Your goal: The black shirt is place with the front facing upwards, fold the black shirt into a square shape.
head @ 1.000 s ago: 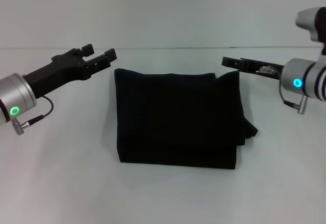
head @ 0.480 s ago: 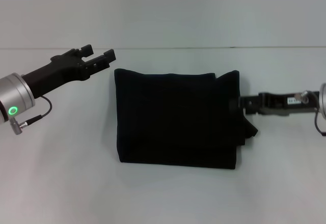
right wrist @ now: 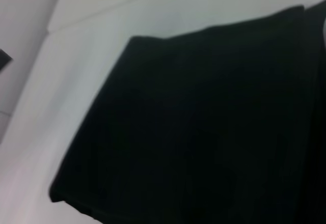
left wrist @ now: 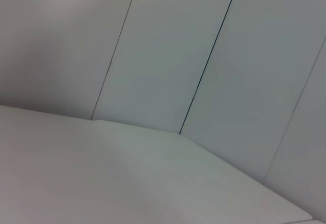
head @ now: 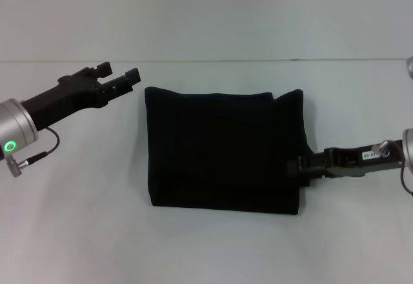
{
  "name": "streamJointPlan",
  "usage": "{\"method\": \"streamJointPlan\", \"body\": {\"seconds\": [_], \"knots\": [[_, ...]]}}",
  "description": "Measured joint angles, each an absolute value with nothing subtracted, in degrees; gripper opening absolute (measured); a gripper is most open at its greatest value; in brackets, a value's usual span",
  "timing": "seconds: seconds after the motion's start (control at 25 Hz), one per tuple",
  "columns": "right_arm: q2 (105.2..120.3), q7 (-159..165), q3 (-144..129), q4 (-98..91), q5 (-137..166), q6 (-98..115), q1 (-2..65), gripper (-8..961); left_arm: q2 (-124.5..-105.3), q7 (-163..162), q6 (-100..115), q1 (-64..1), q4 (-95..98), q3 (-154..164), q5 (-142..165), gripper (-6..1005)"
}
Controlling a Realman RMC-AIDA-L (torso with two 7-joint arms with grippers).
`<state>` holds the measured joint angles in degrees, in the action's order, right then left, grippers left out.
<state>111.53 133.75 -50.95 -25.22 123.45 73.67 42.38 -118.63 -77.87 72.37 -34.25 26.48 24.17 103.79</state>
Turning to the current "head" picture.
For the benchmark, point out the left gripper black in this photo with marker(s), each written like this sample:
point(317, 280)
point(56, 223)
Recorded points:
point(64, 100)

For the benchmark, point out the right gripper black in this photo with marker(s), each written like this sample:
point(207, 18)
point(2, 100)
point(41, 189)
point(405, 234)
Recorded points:
point(358, 161)

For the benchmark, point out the black shirt with FREE print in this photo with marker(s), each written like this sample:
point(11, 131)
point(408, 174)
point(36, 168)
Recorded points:
point(226, 151)

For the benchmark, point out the right robot arm silver white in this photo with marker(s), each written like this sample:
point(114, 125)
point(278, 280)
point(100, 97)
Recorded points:
point(408, 150)

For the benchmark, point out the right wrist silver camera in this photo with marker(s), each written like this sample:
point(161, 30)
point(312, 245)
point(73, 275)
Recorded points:
point(409, 67)

